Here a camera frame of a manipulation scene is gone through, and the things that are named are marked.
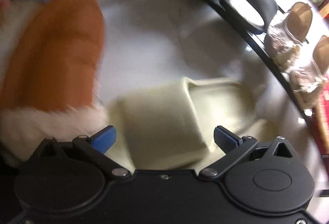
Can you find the black metal shoe rack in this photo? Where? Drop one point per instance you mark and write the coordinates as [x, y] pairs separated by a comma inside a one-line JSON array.
[[256, 45]]

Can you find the orange fur-lined slipper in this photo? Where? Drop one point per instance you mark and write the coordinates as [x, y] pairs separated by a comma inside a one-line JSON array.
[[49, 86]]

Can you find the cream slide slipper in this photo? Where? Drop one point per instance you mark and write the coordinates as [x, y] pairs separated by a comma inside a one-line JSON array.
[[172, 126]]

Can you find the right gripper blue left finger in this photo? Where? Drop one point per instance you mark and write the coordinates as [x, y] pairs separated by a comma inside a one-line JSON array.
[[94, 148]]

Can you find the red plush slipper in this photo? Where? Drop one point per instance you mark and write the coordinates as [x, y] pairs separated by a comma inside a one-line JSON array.
[[322, 118]]

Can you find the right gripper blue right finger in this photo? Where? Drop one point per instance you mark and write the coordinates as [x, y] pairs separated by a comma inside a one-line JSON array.
[[236, 150]]

